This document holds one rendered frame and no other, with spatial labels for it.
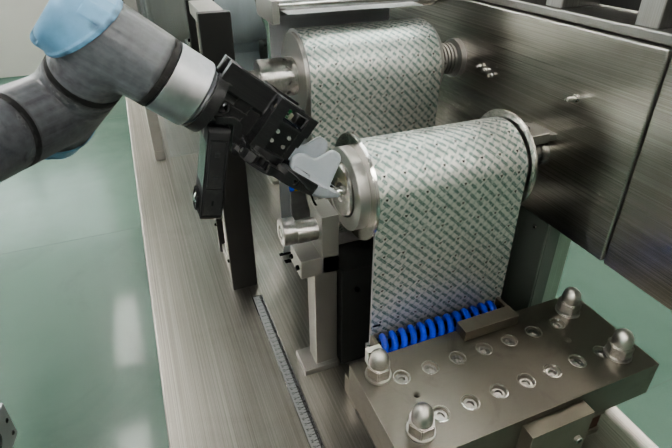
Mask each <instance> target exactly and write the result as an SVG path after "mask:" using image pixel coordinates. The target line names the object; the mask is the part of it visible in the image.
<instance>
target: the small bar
mask: <svg viewBox="0 0 672 448"><path fill-rule="evenodd" d="M518 317H519V315H518V314H517V313H516V312H515V311H514V310H513V309H512V308H511V307H510V306H509V305H508V306H505V307H502V308H499V309H496V310H493V311H489V312H486V313H483V314H480V315H477V316H474V317H471V318H467V319H464V320H461V321H458V322H457V324H456V332H457V333H458V334H459V335H460V337H461V338H462V339H463V340H464V341H467V340H470V339H473V338H476V337H479V336H482V335H485V334H488V333H491V332H494V331H497V330H500V329H503V328H506V327H509V326H512V325H515V324H517V322H518Z"/></svg>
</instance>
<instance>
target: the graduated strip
mask: <svg viewBox="0 0 672 448"><path fill-rule="evenodd" d="M252 299H253V302H254V305H255V307H256V310H257V312H258V315H259V318H260V320H261V323H262V325H263V328H264V330H265V333H266V336H267V338H268V341H269V343H270V346H271V349H272V351H273V354H274V356H275V359H276V362H277V364H278V367H279V369H280V372H281V375H282V377H283V380H284V382H285V385H286V387H287V390H288V393H289V395H290V398H291V400H292V403H293V406H294V408H295V411H296V413H297V416H298V419H299V421H300V424H301V426H302V429H303V432H304V434H305V437H306V439H307V442H308V444H309V447H310V448H326V446H325V444H324V441H323V439H322V436H321V434H320V432H319V429H318V427H317V424H316V422H315V420H314V417H313V415H312V412H311V410H310V408H309V405H308V403H307V400H306V398H305V396H304V393H303V391H302V388H301V386H300V384H299V381H298V379H297V376H296V374H295V372H294V369H293V367H292V364H291V362H290V360H289V357H288V355H287V352H286V350H285V348H284V345H283V343H282V340H281V338H280V336H279V333H278V331H277V328H276V326H275V324H274V321H273V319H272V316H271V314H270V312H269V309H268V307H267V304H266V302H265V300H264V297H263V295H258V296H254V297H252Z"/></svg>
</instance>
